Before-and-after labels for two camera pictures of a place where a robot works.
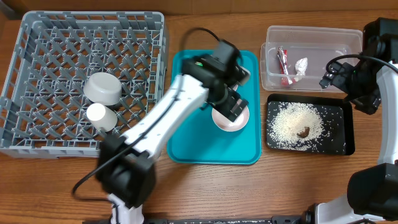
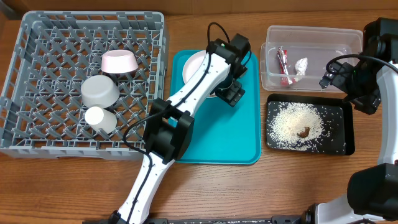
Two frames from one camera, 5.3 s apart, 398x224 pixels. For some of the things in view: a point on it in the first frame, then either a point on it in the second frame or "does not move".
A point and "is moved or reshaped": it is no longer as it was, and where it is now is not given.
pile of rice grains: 288,118 does not move
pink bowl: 226,124 to 119,61
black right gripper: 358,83 does not move
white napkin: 301,66 does not move
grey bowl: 102,88 is moved or reshaped
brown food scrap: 305,133 does not move
